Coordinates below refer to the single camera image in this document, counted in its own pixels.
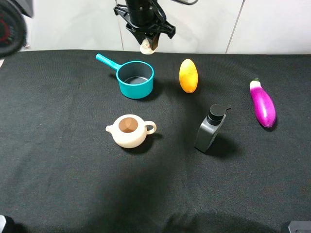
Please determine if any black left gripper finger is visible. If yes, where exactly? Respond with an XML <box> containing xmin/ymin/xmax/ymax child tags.
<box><xmin>131</xmin><ymin>31</ymin><xmax>146</xmax><ymax>45</ymax></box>

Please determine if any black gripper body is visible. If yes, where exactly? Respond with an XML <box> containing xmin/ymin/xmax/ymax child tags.
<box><xmin>114</xmin><ymin>0</ymin><xmax>175</xmax><ymax>38</ymax></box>

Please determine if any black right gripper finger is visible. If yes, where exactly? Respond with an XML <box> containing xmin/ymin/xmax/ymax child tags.
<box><xmin>148</xmin><ymin>33</ymin><xmax>160</xmax><ymax>50</ymax></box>

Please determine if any small white garlic toy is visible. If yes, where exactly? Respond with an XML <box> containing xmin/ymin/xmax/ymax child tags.
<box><xmin>139</xmin><ymin>38</ymin><xmax>155</xmax><ymax>55</ymax></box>

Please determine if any grey corner object right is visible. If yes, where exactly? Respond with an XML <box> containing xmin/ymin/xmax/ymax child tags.
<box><xmin>288</xmin><ymin>221</ymin><xmax>311</xmax><ymax>233</ymax></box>

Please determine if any orange yellow mango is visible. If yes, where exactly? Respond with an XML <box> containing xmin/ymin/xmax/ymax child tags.
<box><xmin>179</xmin><ymin>59</ymin><xmax>198</xmax><ymax>93</ymax></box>

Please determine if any beige ceramic teapot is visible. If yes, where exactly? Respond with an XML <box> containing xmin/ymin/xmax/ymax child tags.
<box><xmin>105</xmin><ymin>114</ymin><xmax>157</xmax><ymax>149</ymax></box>

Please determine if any black pump dispenser bottle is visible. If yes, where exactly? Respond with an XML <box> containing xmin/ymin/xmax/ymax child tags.
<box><xmin>194</xmin><ymin>104</ymin><xmax>231</xmax><ymax>153</ymax></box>

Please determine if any purple eggplant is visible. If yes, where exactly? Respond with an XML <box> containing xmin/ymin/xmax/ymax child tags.
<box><xmin>249</xmin><ymin>79</ymin><xmax>276</xmax><ymax>128</ymax></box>

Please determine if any teal saucepan with handle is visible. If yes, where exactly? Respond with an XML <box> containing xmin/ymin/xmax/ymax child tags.
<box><xmin>95</xmin><ymin>53</ymin><xmax>155</xmax><ymax>99</ymax></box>

